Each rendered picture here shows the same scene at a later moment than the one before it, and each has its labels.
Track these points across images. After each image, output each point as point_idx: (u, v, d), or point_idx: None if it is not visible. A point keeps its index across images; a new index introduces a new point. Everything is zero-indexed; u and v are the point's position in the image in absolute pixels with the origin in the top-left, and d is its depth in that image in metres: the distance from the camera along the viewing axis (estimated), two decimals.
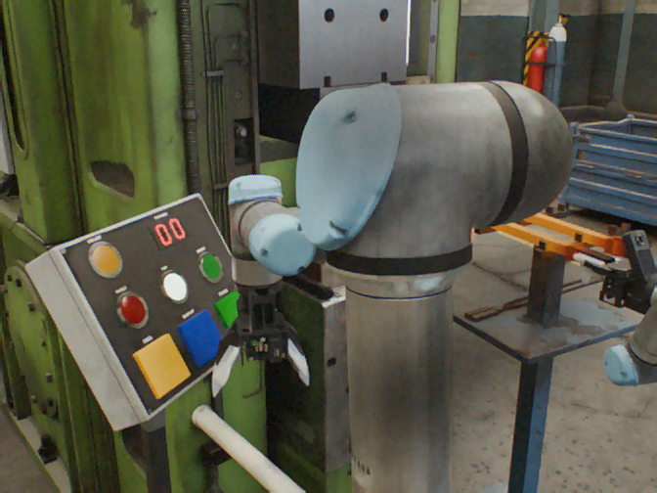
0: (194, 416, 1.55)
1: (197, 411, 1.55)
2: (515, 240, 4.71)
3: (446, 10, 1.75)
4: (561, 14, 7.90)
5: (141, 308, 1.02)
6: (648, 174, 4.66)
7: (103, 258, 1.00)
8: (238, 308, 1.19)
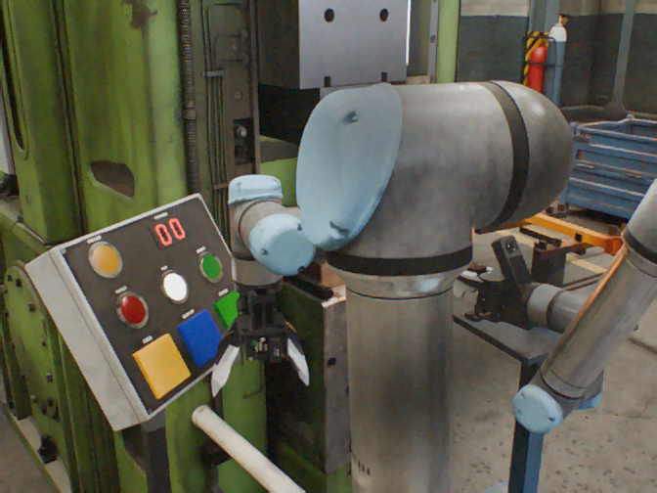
0: (194, 416, 1.55)
1: (197, 411, 1.55)
2: (515, 240, 4.71)
3: (446, 10, 1.75)
4: (561, 14, 7.90)
5: (141, 308, 1.02)
6: (648, 174, 4.66)
7: (103, 258, 1.00)
8: None
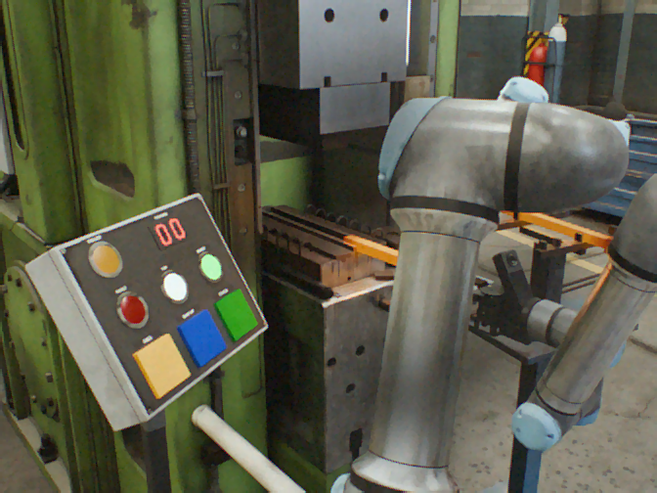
0: (194, 416, 1.55)
1: (197, 411, 1.55)
2: (515, 240, 4.71)
3: (446, 10, 1.75)
4: (561, 14, 7.90)
5: (141, 308, 1.02)
6: (648, 174, 4.66)
7: (103, 258, 1.00)
8: (238, 308, 1.19)
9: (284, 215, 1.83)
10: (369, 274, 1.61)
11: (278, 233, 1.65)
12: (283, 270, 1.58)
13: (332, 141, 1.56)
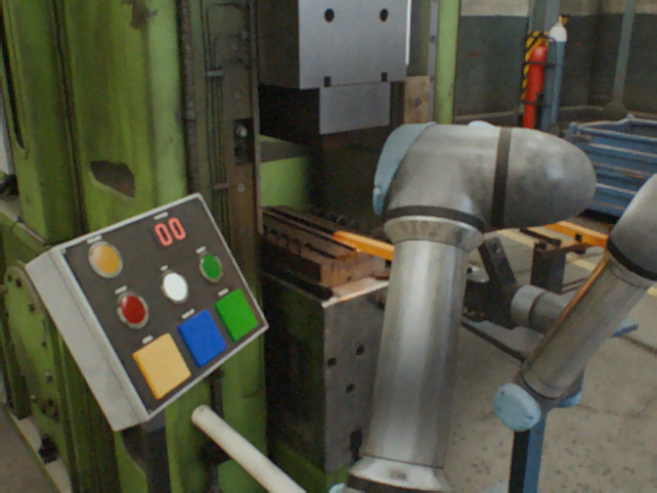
0: (194, 416, 1.55)
1: (197, 411, 1.55)
2: (515, 240, 4.71)
3: (446, 10, 1.75)
4: (561, 14, 7.90)
5: (141, 308, 1.02)
6: (648, 174, 4.66)
7: (103, 258, 1.00)
8: (238, 308, 1.19)
9: (284, 215, 1.83)
10: (369, 274, 1.61)
11: (278, 233, 1.65)
12: (283, 270, 1.58)
13: (332, 141, 1.56)
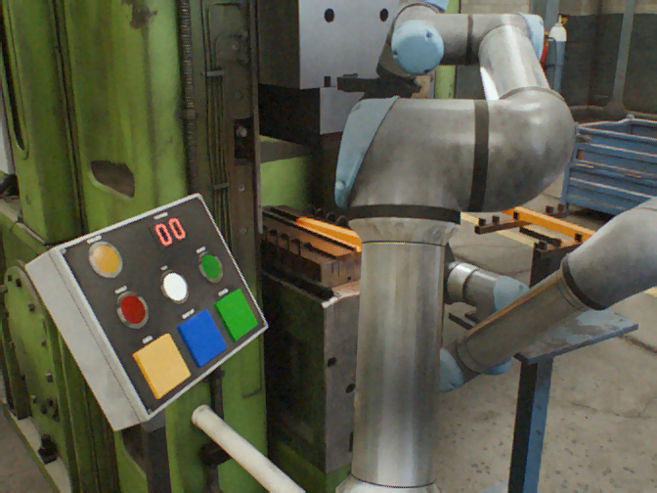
0: (194, 416, 1.55)
1: (197, 411, 1.55)
2: (515, 240, 4.71)
3: (446, 10, 1.75)
4: (561, 14, 7.90)
5: (141, 308, 1.02)
6: (648, 174, 4.66)
7: (103, 258, 1.00)
8: (238, 308, 1.19)
9: (284, 215, 1.83)
10: None
11: (278, 233, 1.65)
12: (283, 270, 1.58)
13: (332, 141, 1.56)
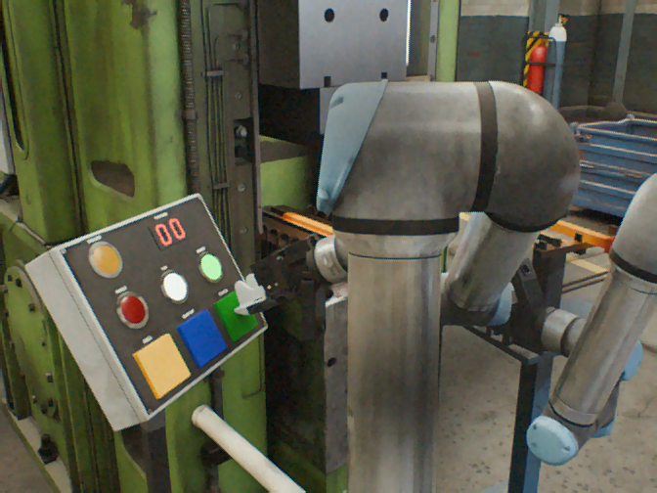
0: (194, 416, 1.55)
1: (197, 411, 1.55)
2: None
3: (446, 10, 1.75)
4: (561, 14, 7.90)
5: (141, 308, 1.02)
6: (648, 174, 4.66)
7: (103, 258, 1.00)
8: (238, 308, 1.19)
9: None
10: None
11: (278, 233, 1.65)
12: None
13: None
